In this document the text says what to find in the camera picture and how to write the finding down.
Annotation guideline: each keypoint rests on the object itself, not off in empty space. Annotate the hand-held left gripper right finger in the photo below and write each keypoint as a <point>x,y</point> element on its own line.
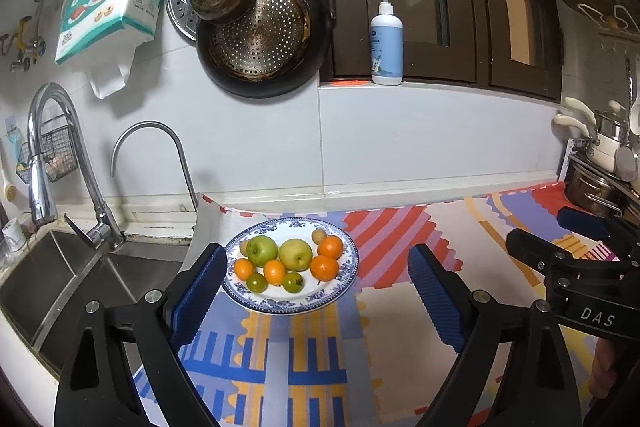
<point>435,302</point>

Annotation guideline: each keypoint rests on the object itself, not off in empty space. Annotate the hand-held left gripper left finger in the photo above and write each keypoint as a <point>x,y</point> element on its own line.
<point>197,302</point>

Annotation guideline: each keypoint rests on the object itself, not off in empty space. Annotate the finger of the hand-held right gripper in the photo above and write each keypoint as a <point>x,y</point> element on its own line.
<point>540,254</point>
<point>582,222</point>

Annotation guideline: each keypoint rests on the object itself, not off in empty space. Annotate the orange tangerine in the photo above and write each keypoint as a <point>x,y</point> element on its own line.
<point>244,268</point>
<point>275,272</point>
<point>324,268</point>
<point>330,248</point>

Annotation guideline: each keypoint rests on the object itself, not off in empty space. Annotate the small green tomato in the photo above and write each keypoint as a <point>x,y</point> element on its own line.
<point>293,282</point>
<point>257,283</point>

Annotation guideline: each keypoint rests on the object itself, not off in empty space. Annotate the green apple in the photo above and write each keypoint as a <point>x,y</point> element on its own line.
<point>262,250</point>

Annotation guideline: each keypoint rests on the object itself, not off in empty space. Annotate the blue-rimmed white plate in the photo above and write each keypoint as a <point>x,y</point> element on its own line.
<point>330,294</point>

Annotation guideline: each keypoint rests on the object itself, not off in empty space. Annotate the yellow-green apple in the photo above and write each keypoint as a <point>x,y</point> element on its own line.
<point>295,254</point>

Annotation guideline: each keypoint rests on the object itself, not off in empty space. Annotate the small brown kiwi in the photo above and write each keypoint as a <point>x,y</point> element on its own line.
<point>318,236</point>

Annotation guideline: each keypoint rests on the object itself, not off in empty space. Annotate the person's right hand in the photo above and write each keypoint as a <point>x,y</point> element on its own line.
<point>606,362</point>

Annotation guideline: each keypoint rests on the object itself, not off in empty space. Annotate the dark steel pot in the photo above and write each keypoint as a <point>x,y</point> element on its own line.
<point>590,192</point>

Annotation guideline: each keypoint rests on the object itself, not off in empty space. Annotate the colourful patterned mat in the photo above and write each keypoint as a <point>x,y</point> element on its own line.
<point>400,227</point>

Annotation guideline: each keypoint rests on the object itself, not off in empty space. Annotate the steel kitchen sink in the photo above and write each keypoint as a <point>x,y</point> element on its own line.
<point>60,277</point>

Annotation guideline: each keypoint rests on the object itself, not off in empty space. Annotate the slim gooseneck faucet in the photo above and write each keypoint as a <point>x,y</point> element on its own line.
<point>145,125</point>

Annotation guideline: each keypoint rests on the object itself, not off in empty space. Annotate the tall chrome pull-down faucet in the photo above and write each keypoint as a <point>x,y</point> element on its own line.
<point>40,192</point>

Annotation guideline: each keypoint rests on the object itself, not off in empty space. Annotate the white cup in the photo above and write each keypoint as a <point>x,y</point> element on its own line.
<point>14,234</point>

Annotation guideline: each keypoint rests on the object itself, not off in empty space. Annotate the orange flat sill piece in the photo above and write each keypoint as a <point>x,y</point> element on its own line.
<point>348,83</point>

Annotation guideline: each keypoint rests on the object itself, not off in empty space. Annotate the white pulled-out paper towel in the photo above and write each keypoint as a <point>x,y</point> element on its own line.
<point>107,82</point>

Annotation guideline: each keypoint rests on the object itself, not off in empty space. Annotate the white pump bottle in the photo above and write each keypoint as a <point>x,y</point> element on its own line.
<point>386,47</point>

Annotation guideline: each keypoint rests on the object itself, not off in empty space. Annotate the black frying pan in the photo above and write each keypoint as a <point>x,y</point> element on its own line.
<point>312,69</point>

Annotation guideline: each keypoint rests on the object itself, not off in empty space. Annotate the perforated brass strainer plate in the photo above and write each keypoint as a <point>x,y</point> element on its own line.
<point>260,37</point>

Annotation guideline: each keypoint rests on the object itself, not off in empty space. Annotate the paper towel package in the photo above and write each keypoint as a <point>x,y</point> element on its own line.
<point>110,7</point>

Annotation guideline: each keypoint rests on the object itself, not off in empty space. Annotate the dark brown window frame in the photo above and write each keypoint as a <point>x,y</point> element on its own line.
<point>465,7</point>

